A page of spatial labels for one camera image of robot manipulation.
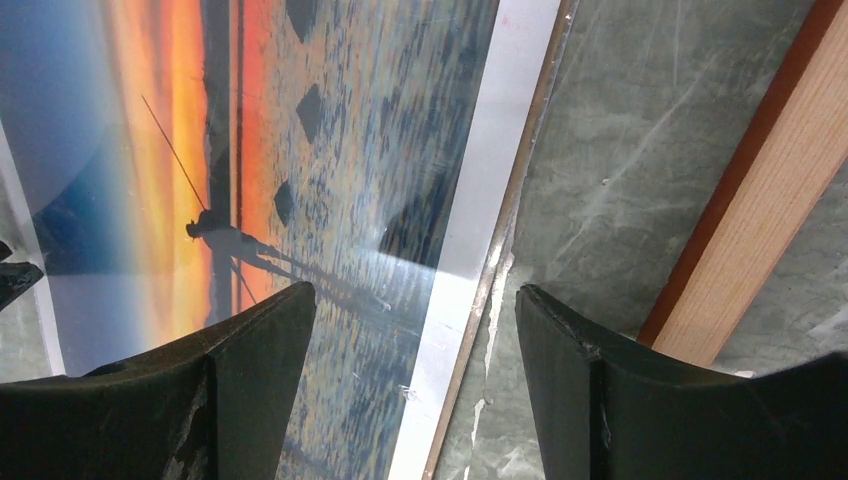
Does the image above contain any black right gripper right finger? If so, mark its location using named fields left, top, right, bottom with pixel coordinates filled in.
left=515, top=284, right=847, bottom=479

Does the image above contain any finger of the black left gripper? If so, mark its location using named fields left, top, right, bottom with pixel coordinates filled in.
left=1, top=240, right=44, bottom=310

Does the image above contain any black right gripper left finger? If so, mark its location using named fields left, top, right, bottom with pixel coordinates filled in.
left=1, top=282, right=316, bottom=479

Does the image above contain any sunset photo print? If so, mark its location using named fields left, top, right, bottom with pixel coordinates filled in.
left=1, top=1, right=566, bottom=479

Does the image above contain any orange wooden picture frame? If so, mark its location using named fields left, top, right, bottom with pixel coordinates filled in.
left=637, top=1, right=847, bottom=367

